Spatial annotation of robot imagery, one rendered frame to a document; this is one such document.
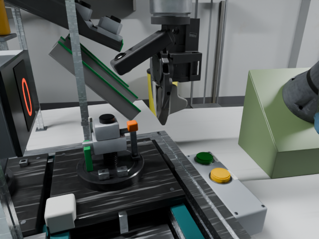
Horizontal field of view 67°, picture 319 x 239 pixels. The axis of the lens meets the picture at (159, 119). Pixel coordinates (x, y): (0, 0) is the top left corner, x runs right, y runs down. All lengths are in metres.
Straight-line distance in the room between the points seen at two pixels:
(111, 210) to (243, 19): 3.52
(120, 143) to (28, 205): 0.19
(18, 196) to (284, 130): 0.65
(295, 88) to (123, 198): 0.55
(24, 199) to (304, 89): 0.70
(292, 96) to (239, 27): 3.05
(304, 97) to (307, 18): 3.32
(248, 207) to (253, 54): 3.52
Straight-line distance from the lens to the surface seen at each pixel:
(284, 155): 0.73
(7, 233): 0.34
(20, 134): 0.23
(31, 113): 0.28
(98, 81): 0.68
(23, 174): 0.59
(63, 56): 0.68
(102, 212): 0.45
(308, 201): 0.72
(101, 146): 0.48
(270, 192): 0.71
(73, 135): 0.97
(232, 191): 0.51
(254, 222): 0.50
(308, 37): 4.09
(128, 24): 3.45
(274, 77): 0.83
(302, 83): 0.76
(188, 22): 0.46
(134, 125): 0.49
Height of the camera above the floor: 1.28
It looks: 23 degrees down
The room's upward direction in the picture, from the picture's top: straight up
